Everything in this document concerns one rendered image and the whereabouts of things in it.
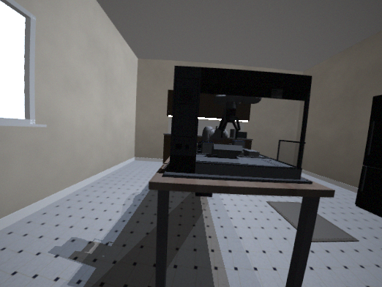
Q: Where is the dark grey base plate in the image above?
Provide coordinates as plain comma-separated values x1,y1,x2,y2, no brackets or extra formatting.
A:
163,166,312,184

